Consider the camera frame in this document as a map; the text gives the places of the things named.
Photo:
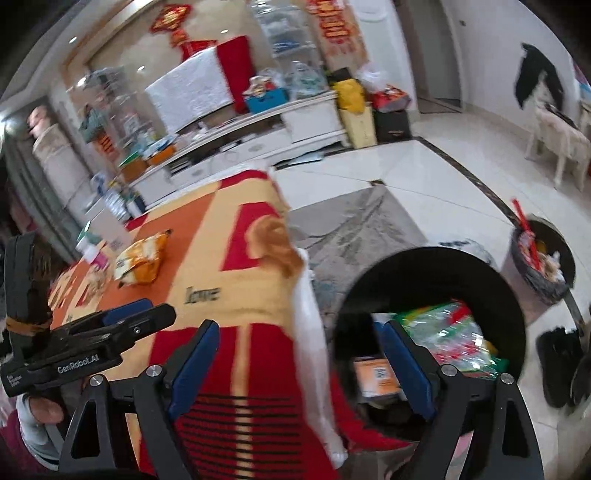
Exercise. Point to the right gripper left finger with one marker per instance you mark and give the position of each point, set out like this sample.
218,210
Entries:
98,439

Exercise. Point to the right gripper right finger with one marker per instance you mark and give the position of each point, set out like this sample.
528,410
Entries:
504,443

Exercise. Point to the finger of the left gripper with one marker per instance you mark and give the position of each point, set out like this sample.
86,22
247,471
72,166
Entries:
127,332
127,311

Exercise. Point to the green snack bag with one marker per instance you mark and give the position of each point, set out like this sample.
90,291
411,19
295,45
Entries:
453,337

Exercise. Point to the orange paper box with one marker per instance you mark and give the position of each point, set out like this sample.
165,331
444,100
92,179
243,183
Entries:
375,378

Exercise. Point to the wicker basket with trash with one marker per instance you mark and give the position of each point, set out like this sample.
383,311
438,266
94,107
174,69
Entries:
542,257

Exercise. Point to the black trash bin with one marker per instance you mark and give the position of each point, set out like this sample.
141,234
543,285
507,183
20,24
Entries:
414,279

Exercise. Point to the person's left hand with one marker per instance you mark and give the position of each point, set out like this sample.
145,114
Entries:
45,411

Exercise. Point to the orange snack bag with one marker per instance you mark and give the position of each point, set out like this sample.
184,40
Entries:
140,263

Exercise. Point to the white pink bottle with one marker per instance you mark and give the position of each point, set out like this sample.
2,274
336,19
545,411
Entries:
91,250

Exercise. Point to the tall white carton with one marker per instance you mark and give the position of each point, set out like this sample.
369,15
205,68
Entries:
105,225

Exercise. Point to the checkered love blanket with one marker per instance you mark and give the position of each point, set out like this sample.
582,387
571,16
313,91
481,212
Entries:
229,259

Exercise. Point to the white air conditioner column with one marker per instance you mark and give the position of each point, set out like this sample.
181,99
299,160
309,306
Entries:
65,172

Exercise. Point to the grey floor rug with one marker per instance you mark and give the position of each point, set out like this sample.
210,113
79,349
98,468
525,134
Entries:
345,235

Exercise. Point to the white lace tv cover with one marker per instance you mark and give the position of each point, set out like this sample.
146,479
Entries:
194,89

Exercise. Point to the blue storage basket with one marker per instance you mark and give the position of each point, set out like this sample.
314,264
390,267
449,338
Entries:
269,100

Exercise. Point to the white tv cabinet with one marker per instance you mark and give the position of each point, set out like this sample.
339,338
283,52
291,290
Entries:
282,133

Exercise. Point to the yellow cardboard box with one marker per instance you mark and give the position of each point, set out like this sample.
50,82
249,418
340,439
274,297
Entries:
360,128

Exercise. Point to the yellow bag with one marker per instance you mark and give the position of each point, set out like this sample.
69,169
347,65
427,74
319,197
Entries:
350,96

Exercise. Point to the black gift box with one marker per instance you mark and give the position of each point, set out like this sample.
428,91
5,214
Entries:
392,127

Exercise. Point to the white chair with jacket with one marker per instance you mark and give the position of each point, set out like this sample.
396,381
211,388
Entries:
538,79

